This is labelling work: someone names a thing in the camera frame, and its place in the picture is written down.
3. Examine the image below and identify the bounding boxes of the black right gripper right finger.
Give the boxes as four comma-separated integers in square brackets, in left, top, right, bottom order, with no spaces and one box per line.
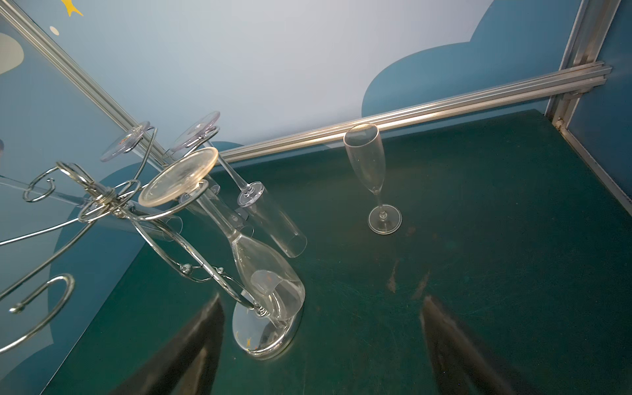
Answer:
[421,296,542,394]

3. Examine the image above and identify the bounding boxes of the aluminium back frame rail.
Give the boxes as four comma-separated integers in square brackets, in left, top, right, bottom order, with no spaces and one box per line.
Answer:
[222,62,612,162]

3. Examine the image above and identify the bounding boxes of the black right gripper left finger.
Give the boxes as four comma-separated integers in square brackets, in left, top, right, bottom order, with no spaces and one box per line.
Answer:
[111,296,225,394]

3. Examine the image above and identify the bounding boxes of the clear wine glass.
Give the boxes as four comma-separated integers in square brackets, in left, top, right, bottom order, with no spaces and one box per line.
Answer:
[170,110,308,258]
[138,147,305,322]
[100,121,150,162]
[343,123,403,235]

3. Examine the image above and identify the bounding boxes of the aluminium right frame post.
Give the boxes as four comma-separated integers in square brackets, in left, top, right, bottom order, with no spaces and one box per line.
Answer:
[546,1,631,211]

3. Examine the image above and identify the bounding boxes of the aluminium frame post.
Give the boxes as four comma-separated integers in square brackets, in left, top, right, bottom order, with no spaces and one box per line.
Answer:
[0,0,174,166]
[546,1,631,211]

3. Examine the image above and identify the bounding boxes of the chrome wine glass rack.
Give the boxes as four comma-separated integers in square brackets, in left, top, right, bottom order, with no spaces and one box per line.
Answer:
[0,125,303,360]

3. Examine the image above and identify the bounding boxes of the aluminium left frame post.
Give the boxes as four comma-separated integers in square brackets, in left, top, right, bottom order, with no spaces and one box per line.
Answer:
[0,0,174,166]

